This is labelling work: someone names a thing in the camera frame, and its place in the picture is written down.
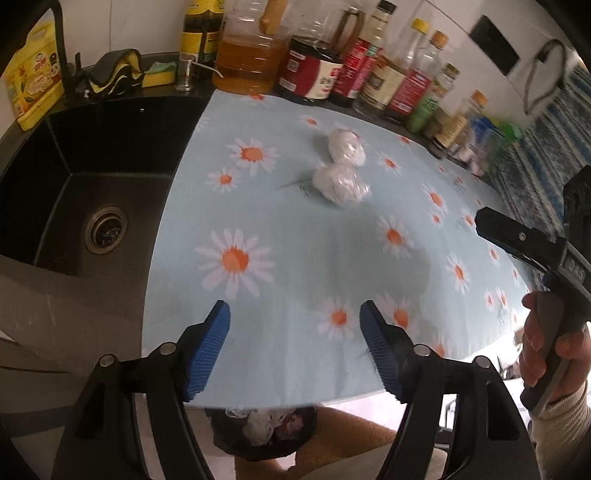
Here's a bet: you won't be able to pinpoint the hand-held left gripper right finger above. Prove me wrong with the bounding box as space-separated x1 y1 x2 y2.
359 300 541 480

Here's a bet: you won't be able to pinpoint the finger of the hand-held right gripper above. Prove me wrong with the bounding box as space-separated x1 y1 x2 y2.
475 207 567 274

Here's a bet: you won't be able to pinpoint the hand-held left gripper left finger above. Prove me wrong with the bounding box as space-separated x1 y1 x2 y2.
51 299 232 480

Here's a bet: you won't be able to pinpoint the black trash bag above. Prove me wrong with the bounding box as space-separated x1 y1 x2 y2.
205 403 320 463

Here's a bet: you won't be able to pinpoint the large white paper ball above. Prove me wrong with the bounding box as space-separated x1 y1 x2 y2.
312 164 372 206

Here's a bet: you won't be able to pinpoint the small white paper ball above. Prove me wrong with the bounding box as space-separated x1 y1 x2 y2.
325 129 367 166

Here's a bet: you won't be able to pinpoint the person's right forearm cream sleeve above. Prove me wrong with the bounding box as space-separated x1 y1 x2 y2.
527 382 591 480

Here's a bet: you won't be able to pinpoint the person's right hand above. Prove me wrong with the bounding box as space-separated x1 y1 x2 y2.
519 292 591 404

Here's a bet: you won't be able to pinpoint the blue patterned cloth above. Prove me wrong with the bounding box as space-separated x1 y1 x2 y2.
488 60 591 243

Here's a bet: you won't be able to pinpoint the seasoning packets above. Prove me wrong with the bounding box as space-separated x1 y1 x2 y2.
457 115 523 177

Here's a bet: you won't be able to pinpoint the person's beige pants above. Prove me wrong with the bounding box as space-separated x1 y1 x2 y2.
233 406 450 480

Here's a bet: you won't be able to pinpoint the daisy print blue tablecloth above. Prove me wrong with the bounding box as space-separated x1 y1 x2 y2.
141 89 533 410

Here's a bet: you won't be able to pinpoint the small seasoning jar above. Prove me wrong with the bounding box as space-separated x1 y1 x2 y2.
433 90 488 154

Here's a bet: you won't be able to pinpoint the small green label bottle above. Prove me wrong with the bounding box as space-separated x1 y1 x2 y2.
405 64 461 135

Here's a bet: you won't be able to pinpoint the metal sink drain strainer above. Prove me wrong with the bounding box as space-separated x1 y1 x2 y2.
84 206 128 254

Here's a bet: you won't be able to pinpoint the yellow cap bottle red label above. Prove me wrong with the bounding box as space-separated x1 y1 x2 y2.
385 31 450 127

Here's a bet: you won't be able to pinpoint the clear bottle beige label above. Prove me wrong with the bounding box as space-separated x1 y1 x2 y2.
353 18 433 119

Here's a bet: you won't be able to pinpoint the black sink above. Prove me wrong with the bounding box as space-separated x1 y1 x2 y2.
0 95 216 278

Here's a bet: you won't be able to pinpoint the dark bottle red label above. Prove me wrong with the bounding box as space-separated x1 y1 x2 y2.
331 0 398 109

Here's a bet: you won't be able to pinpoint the large soy sauce jug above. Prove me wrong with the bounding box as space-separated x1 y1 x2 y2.
276 0 366 105

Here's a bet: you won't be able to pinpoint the metal soap dispenser pump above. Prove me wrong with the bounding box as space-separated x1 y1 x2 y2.
174 52 225 92

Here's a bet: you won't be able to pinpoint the yellow green sponge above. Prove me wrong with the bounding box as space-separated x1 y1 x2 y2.
142 61 179 89

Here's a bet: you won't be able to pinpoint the large cooking oil jug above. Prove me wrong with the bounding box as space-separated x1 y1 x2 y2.
212 0 290 96

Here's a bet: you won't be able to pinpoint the grey yellow dish cloth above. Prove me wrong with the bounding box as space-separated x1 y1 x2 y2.
88 47 145 97

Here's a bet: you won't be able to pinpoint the dark green bottle yellow label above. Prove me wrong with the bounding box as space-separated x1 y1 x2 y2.
180 0 227 68

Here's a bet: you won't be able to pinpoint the yellow dish soap bottle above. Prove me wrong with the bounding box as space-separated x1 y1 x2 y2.
4 9 65 132

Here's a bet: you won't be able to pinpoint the black faucet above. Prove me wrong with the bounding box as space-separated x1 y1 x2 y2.
0 0 78 101

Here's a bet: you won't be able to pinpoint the black cable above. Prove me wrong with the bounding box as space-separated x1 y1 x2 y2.
523 39 569 116

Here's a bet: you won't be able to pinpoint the black wall outlet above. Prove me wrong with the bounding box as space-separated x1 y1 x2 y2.
469 15 522 75

